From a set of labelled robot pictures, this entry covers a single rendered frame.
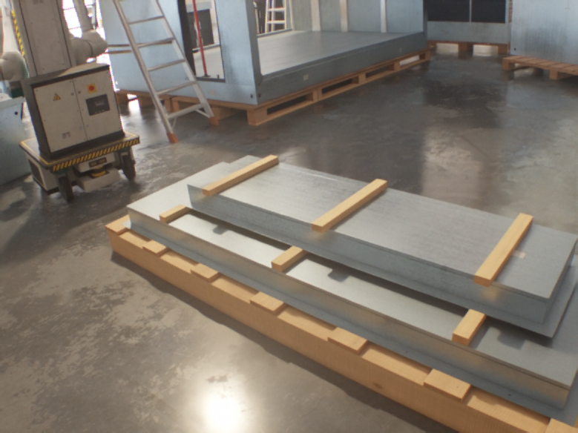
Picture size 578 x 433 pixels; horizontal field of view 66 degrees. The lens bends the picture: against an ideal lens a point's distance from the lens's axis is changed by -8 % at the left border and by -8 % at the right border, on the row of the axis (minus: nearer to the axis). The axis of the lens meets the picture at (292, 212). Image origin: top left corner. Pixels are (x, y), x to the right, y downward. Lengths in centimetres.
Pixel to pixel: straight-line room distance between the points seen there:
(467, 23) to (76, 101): 616
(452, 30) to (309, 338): 690
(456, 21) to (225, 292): 678
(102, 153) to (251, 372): 210
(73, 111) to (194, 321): 189
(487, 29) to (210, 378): 704
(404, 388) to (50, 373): 131
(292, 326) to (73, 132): 224
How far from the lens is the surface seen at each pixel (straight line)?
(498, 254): 160
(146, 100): 590
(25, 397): 200
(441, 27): 818
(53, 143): 343
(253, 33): 442
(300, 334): 173
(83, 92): 344
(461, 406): 150
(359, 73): 570
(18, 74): 387
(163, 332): 202
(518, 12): 690
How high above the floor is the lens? 125
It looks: 27 degrees down
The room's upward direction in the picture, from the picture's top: 6 degrees counter-clockwise
